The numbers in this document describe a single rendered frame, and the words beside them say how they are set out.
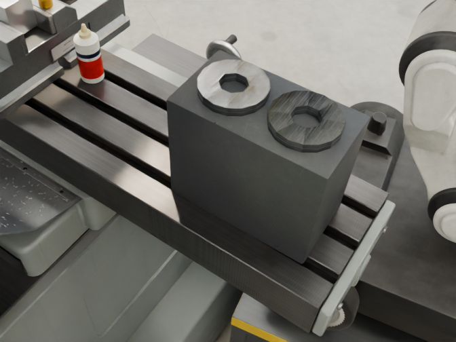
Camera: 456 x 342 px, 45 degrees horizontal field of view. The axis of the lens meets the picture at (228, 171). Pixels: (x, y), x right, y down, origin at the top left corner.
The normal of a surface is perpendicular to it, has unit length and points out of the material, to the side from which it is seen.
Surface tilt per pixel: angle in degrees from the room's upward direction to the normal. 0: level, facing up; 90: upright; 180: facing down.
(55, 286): 90
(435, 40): 50
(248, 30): 0
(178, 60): 0
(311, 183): 90
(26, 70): 90
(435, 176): 89
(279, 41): 0
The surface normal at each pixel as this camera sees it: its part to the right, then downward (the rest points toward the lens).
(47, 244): 0.83, 0.45
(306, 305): -0.56, 0.63
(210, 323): 0.77, 0.12
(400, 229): 0.04, -0.63
